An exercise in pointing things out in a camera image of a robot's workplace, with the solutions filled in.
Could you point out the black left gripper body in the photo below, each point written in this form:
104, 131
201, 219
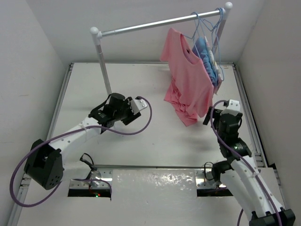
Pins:
126, 113

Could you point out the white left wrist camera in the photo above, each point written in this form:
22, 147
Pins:
138, 104

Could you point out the white foreground cover board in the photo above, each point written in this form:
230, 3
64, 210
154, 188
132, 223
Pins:
143, 197

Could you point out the patterned white garment on hanger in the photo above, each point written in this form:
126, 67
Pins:
215, 67

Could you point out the light blue wire hanger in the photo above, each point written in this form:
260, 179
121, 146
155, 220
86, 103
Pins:
199, 30

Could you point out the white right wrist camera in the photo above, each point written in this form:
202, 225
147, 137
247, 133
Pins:
232, 105

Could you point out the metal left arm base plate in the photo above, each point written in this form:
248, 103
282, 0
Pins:
96, 180

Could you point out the pink t shirt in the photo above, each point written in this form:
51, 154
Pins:
191, 90

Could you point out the blue hanger at rack end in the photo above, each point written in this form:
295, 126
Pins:
217, 31

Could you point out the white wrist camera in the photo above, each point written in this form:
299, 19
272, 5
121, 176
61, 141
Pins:
138, 104
232, 105

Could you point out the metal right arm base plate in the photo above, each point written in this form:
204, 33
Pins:
204, 180

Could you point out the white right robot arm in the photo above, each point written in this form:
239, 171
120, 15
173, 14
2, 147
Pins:
239, 172

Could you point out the blue t shirt on hanger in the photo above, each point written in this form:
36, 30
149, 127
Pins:
199, 49

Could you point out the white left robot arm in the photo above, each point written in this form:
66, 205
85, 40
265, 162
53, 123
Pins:
59, 159

